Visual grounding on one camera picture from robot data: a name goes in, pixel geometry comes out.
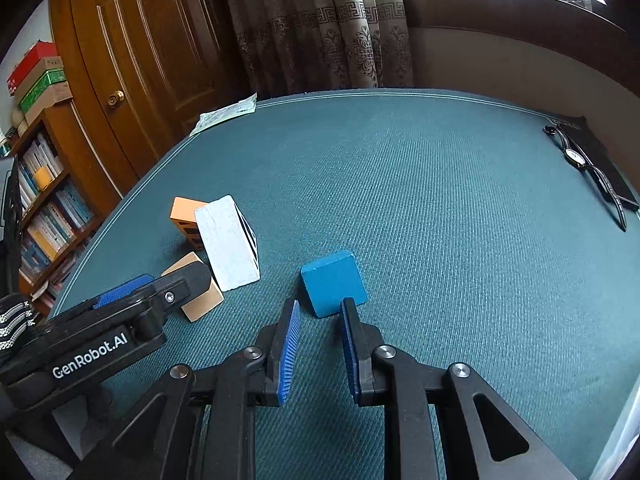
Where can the wooden door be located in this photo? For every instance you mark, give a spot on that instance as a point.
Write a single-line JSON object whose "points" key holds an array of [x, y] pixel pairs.
{"points": [[150, 35]]}

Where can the wooden bookshelf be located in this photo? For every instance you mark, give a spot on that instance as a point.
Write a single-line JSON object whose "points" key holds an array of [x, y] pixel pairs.
{"points": [[85, 160]]}

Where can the green box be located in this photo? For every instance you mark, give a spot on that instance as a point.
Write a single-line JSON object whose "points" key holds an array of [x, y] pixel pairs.
{"points": [[42, 89]]}

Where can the patterned beige curtain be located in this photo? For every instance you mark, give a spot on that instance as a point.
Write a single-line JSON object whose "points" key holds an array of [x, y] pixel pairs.
{"points": [[320, 25]]}

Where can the black flat case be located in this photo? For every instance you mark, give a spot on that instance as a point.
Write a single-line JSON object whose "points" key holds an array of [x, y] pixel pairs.
{"points": [[600, 160]]}

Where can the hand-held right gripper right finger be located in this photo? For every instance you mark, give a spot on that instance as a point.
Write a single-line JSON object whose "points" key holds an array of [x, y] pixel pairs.
{"points": [[350, 360]]}

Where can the white striped wedge block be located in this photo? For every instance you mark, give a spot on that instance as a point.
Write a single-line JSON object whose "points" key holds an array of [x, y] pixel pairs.
{"points": [[225, 245]]}

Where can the black eyeglasses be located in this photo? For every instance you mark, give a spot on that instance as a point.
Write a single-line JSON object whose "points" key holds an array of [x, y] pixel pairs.
{"points": [[575, 156]]}

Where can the orange striped triangular block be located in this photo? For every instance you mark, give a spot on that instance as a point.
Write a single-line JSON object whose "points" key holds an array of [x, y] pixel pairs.
{"points": [[182, 212]]}

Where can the red box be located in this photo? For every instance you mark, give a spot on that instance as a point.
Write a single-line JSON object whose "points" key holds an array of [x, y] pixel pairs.
{"points": [[30, 62]]}

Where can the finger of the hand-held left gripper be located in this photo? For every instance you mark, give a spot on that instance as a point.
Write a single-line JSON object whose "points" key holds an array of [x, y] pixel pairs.
{"points": [[187, 280], [125, 291]]}

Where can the layered plywood block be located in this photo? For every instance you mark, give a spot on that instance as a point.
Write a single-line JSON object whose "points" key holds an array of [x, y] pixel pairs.
{"points": [[202, 305]]}

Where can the blue block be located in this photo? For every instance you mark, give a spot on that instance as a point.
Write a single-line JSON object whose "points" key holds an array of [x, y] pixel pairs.
{"points": [[332, 280]]}

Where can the brass door knob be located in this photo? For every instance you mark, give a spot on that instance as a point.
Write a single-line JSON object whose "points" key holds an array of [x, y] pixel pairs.
{"points": [[116, 99]]}

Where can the row of books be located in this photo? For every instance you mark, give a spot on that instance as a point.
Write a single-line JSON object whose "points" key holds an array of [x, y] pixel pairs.
{"points": [[50, 220]]}

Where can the beige cardboard box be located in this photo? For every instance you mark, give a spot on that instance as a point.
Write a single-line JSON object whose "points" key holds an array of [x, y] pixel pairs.
{"points": [[52, 64], [56, 96]]}

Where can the printed paper sheet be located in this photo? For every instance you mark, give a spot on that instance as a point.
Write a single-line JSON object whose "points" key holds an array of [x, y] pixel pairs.
{"points": [[225, 112]]}

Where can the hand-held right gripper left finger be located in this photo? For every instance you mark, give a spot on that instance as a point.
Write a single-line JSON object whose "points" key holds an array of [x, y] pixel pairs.
{"points": [[289, 355]]}

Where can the black frame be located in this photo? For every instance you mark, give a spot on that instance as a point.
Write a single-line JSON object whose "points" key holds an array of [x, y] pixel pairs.
{"points": [[10, 220]]}

